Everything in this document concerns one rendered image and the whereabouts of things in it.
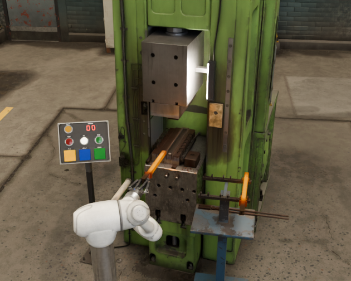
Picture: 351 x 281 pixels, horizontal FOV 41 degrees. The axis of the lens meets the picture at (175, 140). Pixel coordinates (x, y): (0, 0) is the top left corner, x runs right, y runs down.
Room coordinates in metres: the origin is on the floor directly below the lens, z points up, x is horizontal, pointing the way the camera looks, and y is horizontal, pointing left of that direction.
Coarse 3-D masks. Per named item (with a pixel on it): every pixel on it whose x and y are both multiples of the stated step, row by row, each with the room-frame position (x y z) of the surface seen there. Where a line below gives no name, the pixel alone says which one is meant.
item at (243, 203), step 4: (244, 176) 2.60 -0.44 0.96; (244, 180) 2.55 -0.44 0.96; (244, 184) 2.51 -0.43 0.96; (244, 188) 2.46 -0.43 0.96; (244, 192) 2.41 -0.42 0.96; (244, 196) 2.37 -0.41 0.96; (240, 200) 2.32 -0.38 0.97; (244, 200) 2.33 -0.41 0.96; (240, 204) 2.29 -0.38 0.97; (244, 204) 2.29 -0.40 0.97; (240, 208) 2.25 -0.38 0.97; (244, 208) 2.25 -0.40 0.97; (240, 212) 2.24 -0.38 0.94; (244, 212) 2.24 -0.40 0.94
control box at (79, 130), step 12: (60, 132) 2.86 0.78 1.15; (72, 132) 2.87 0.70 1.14; (84, 132) 2.88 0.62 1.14; (96, 132) 2.89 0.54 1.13; (108, 132) 2.90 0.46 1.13; (60, 144) 2.82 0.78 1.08; (72, 144) 2.83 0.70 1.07; (84, 144) 2.84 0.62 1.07; (96, 144) 2.85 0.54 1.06; (108, 144) 2.86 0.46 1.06; (60, 156) 2.78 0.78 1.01; (108, 156) 2.82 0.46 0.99
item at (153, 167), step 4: (164, 152) 2.73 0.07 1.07; (160, 156) 2.67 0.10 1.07; (156, 160) 2.62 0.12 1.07; (160, 160) 2.64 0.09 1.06; (152, 164) 2.56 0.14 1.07; (156, 164) 2.56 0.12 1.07; (152, 168) 2.52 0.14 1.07; (144, 172) 2.46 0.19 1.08; (148, 172) 2.45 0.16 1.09; (152, 172) 2.49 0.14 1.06; (144, 176) 2.40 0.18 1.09; (144, 180) 2.38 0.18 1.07
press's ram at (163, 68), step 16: (160, 32) 3.10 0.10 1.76; (192, 32) 3.10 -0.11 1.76; (144, 48) 2.88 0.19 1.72; (160, 48) 2.85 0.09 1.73; (176, 48) 2.82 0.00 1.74; (192, 48) 2.91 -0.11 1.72; (144, 64) 2.88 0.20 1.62; (160, 64) 2.85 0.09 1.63; (176, 64) 2.82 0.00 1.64; (192, 64) 2.91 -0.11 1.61; (144, 80) 2.88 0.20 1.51; (160, 80) 2.85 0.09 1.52; (176, 80) 2.82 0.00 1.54; (192, 80) 2.92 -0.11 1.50; (144, 96) 2.89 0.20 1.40; (160, 96) 2.85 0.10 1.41; (176, 96) 2.82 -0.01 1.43; (192, 96) 2.93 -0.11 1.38
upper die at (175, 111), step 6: (150, 102) 2.87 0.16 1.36; (150, 108) 2.87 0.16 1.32; (156, 108) 2.86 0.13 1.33; (162, 108) 2.85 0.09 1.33; (168, 108) 2.84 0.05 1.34; (174, 108) 2.82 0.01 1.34; (180, 108) 2.83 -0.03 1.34; (186, 108) 2.97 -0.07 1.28; (150, 114) 2.87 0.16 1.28; (156, 114) 2.86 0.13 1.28; (162, 114) 2.85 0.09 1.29; (168, 114) 2.84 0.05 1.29; (174, 114) 2.82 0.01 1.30; (180, 114) 2.83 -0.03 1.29
